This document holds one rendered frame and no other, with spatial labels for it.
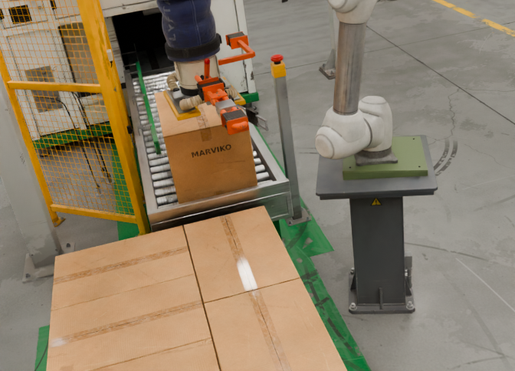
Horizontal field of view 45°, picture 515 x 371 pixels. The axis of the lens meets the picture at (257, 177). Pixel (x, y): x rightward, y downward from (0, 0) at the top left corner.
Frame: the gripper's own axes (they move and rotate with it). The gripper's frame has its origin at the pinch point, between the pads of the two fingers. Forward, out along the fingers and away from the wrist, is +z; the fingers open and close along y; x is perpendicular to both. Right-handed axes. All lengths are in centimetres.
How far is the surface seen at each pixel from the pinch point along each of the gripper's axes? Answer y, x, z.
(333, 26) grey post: 129, -163, 204
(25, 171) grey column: 25, 134, 101
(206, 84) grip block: -48, 62, -14
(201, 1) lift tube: -23, 52, -31
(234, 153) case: -46, 44, 47
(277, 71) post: -5, -4, 53
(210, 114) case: -24, 47, 41
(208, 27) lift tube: -28, 51, -22
